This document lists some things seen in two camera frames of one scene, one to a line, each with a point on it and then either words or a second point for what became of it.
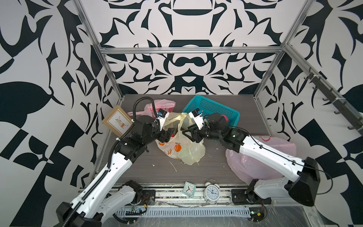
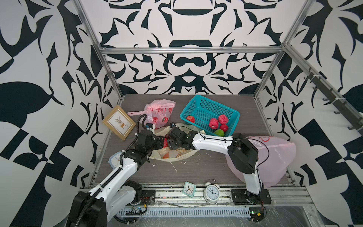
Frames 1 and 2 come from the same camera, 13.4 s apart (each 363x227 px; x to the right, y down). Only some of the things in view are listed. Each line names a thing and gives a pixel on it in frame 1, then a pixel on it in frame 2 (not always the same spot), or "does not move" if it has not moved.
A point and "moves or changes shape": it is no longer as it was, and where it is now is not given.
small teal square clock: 189,189 does not move
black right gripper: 194,129 → 171,145
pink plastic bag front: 251,168 does not move
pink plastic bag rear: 159,104 does not move
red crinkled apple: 226,117 does not move
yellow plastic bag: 181,146 moves or changes shape
